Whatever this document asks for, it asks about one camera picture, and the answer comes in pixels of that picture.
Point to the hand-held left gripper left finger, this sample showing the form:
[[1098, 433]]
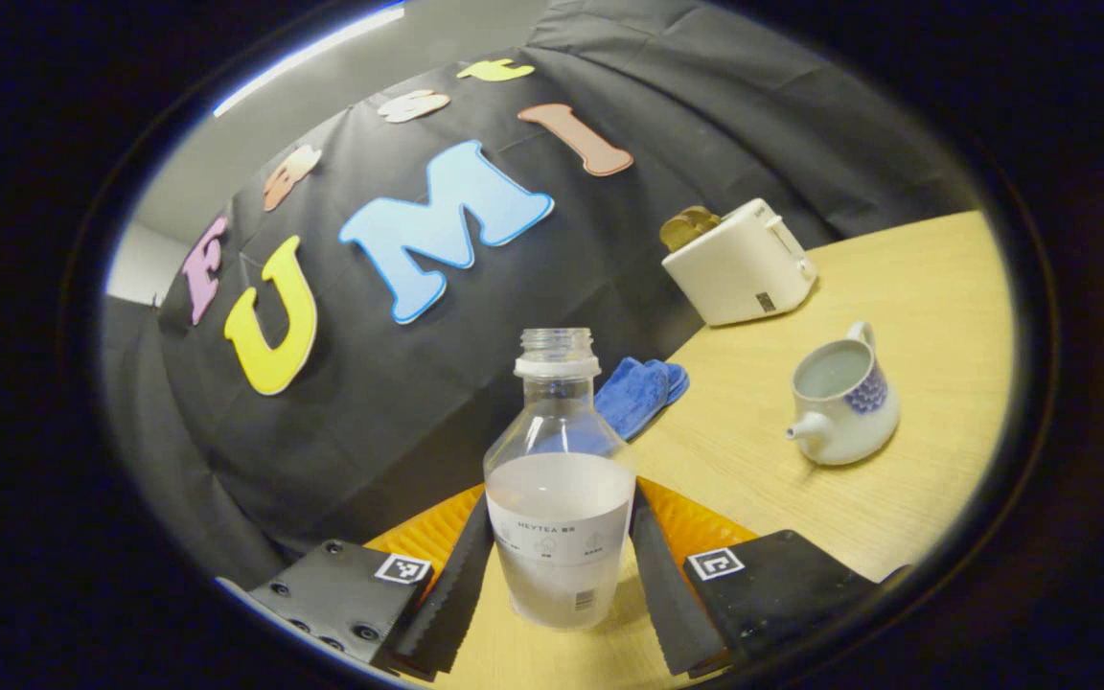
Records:
[[461, 585]]

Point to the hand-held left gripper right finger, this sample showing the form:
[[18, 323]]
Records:
[[667, 594]]

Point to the clear plastic water bottle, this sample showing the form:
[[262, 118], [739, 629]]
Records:
[[560, 517]]

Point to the white blue-patterned teacup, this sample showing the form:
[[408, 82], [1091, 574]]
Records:
[[849, 422]]

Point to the black backdrop cloth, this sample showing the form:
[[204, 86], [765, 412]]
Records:
[[370, 412]]

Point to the blue folded towel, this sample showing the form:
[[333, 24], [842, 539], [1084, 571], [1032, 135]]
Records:
[[636, 393]]

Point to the cream white toaster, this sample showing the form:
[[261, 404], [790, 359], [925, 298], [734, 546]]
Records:
[[739, 273]]

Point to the brown bread slice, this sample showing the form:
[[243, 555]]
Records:
[[677, 232], [701, 218]]

